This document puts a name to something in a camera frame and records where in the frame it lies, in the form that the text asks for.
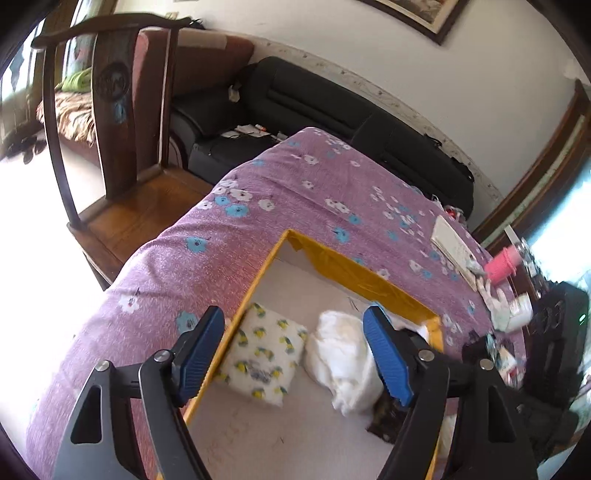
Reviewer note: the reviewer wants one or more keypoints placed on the black electronic device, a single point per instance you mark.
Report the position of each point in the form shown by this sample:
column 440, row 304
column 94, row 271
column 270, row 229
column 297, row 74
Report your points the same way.
column 558, row 332

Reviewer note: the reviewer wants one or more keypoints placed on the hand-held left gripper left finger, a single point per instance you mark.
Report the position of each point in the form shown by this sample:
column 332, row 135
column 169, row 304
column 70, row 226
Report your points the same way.
column 201, row 350

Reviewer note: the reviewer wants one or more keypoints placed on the white jar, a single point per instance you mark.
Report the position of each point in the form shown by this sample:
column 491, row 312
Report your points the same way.
column 521, row 311

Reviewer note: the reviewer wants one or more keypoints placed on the black leather sofa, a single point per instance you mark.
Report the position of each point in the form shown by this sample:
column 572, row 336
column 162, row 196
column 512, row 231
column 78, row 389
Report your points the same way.
column 323, row 101

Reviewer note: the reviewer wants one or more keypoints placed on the dark slipper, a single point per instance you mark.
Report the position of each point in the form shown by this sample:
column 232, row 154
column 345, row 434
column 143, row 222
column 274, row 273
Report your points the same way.
column 16, row 147
column 34, row 150

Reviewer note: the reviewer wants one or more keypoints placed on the pink bottle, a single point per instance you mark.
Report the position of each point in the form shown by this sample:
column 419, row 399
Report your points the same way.
column 501, row 267

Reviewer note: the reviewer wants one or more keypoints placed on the dark wooden chair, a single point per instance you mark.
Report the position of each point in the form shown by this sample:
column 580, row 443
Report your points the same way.
column 138, row 207

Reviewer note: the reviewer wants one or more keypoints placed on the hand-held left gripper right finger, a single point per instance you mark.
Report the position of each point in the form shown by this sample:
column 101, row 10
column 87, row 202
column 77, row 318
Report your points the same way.
column 385, row 355

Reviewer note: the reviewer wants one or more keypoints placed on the yellow cardboard box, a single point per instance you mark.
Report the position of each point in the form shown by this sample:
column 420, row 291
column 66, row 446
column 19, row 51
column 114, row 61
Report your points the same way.
column 351, row 272

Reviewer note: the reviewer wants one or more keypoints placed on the dark wooden frame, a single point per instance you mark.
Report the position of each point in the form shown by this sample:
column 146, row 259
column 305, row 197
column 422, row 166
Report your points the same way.
column 545, row 161

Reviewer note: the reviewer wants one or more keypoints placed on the green cloth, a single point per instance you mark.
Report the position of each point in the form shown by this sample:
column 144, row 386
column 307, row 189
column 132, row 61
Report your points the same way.
column 76, row 81

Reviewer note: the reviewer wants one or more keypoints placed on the white tag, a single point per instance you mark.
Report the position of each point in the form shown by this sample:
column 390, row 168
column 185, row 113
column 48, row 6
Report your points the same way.
column 234, row 94

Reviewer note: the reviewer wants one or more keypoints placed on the wooden glass door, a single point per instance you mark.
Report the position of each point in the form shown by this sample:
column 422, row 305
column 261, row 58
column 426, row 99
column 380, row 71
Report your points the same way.
column 27, row 106

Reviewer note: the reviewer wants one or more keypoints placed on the white hand figure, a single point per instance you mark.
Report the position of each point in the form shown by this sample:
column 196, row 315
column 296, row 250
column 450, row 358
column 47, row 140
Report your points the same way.
column 496, row 307

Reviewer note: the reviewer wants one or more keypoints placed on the white cloth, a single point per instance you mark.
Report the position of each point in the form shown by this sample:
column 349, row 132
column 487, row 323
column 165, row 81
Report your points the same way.
column 337, row 360

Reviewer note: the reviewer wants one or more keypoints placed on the white papers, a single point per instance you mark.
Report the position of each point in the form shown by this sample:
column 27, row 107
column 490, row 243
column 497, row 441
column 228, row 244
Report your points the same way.
column 251, row 132

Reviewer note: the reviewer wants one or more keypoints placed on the patterned brown blanket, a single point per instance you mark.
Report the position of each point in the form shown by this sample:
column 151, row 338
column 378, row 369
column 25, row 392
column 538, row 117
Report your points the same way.
column 74, row 117

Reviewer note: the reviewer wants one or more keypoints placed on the black fabric item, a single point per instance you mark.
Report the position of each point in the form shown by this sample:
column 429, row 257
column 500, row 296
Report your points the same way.
column 383, row 420

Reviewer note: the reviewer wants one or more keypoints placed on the black leather seat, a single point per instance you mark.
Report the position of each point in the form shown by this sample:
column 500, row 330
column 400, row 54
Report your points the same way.
column 212, row 152

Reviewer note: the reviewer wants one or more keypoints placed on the purple floral tablecloth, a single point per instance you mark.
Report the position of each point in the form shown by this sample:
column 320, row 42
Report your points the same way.
column 300, row 194

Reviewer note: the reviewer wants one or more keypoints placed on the framed wall picture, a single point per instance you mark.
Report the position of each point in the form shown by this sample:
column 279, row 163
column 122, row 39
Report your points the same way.
column 434, row 25

